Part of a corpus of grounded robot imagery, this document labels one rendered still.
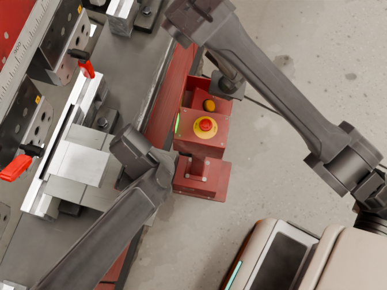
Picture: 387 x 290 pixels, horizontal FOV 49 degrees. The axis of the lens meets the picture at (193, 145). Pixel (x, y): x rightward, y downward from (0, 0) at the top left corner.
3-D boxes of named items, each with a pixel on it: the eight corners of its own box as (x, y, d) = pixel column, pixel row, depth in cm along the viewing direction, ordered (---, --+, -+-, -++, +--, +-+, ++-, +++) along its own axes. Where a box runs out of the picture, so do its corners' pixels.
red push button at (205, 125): (210, 136, 127) (211, 131, 124) (197, 133, 127) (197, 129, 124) (212, 123, 128) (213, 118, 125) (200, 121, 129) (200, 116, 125)
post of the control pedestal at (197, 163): (202, 176, 191) (209, 136, 139) (190, 174, 191) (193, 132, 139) (204, 165, 192) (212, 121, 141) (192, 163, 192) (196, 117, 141)
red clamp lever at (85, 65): (95, 81, 90) (85, 58, 81) (76, 76, 90) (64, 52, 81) (98, 74, 91) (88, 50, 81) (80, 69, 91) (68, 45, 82)
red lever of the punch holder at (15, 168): (13, 176, 66) (45, 145, 74) (-11, 169, 66) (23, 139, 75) (14, 186, 67) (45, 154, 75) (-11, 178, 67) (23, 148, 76)
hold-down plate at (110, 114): (79, 218, 108) (76, 216, 106) (60, 212, 109) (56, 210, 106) (120, 114, 118) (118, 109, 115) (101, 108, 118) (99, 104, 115)
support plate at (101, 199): (152, 227, 97) (151, 226, 96) (44, 193, 99) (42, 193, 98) (176, 155, 102) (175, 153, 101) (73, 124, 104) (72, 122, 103)
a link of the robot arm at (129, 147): (135, 215, 77) (168, 192, 74) (87, 173, 74) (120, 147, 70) (149, 178, 88) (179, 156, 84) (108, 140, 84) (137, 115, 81)
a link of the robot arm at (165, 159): (165, 189, 79) (182, 166, 82) (139, 164, 78) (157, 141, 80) (150, 190, 85) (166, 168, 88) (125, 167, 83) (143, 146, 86)
